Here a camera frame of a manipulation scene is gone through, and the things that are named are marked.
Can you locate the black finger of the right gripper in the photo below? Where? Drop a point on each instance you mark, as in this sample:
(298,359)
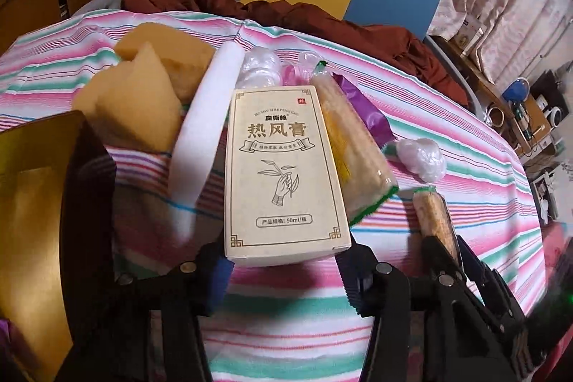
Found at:
(470,316)

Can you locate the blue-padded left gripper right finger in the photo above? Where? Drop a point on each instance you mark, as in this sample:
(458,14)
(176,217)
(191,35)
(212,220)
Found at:
(356,266)

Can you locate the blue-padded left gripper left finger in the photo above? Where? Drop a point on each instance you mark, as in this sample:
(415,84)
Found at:
(220,271)

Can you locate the long cracker pack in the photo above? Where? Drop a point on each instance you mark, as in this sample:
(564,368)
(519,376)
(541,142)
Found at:
(434,218)

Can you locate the beige printed carton box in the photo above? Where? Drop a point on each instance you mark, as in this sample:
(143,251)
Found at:
(283,200)

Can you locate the large yellow sponge block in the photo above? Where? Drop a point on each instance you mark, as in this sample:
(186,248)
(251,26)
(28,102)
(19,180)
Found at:
(133,105)

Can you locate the striped pink green bed sheet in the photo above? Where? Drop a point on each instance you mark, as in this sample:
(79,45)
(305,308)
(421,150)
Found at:
(278,324)

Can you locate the cracker pack green edge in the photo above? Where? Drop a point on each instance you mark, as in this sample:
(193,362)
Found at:
(365,177)

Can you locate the white crumpled plastic bag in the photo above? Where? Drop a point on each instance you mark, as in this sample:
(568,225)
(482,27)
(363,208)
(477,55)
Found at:
(422,157)

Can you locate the white foam block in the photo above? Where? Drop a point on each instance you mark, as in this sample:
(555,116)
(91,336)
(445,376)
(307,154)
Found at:
(196,147)

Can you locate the purple snack pouch back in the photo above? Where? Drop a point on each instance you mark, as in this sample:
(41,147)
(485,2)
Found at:
(376,123)

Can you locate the wooden bedside desk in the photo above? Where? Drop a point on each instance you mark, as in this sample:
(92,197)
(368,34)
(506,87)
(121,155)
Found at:
(537,152)

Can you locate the golden metal tray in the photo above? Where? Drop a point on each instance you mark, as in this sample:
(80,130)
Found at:
(57,271)

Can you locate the clear plastic bag at back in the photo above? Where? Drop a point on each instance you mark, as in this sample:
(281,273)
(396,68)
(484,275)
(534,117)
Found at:
(262,68)

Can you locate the yellow sponge at back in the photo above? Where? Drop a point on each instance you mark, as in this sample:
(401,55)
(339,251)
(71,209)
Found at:
(184,57)

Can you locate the rust red blanket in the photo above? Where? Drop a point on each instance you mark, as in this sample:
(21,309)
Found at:
(394,45)

